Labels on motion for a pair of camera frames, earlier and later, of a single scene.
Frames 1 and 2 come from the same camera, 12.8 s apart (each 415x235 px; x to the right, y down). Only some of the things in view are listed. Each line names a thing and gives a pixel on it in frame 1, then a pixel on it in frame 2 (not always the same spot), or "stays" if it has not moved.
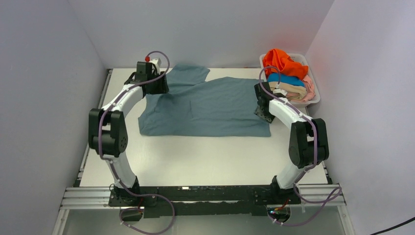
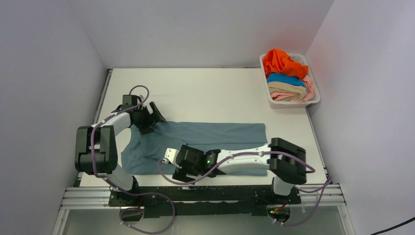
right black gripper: [269, 118] to [181, 174]
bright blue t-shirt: [285, 79] stays
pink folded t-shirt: [310, 94] stays
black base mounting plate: [140, 202] stays
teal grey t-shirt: [195, 105] to [144, 153]
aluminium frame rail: [78, 197] stays
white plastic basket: [301, 59] stays
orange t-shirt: [277, 61] stays
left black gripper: [163, 88] to [152, 119]
